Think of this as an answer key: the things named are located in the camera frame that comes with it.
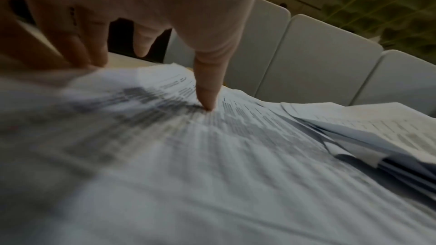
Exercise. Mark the person's left hand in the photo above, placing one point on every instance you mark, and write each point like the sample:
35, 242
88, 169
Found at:
187, 2

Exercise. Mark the pile of printed papers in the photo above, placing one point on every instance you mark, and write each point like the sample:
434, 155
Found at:
204, 171

